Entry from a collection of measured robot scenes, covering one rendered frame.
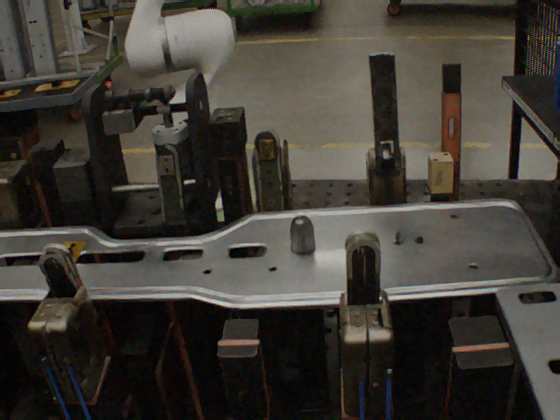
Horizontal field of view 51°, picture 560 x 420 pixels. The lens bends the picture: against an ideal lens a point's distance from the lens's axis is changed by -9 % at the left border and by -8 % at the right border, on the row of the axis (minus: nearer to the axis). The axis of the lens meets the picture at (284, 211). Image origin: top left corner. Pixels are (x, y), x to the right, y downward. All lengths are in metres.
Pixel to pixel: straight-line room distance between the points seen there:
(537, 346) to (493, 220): 0.27
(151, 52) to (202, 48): 0.10
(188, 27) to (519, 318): 0.86
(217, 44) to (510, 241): 0.71
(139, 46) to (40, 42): 4.02
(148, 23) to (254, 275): 0.66
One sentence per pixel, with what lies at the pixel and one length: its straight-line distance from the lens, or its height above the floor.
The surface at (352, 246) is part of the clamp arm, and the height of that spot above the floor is 1.11.
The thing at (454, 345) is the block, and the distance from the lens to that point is 0.72.
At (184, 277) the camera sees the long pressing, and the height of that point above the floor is 1.00.
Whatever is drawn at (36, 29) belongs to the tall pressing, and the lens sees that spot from 5.28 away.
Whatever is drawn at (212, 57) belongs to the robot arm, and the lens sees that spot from 1.29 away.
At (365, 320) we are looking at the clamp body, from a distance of 0.65.
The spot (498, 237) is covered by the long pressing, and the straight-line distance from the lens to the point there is 0.87.
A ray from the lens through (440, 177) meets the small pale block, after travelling 0.94.
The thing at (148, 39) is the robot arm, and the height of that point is 1.20.
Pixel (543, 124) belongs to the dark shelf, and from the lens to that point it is 1.22.
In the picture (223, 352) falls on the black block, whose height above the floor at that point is 0.99.
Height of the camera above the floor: 1.44
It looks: 28 degrees down
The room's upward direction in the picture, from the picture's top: 6 degrees counter-clockwise
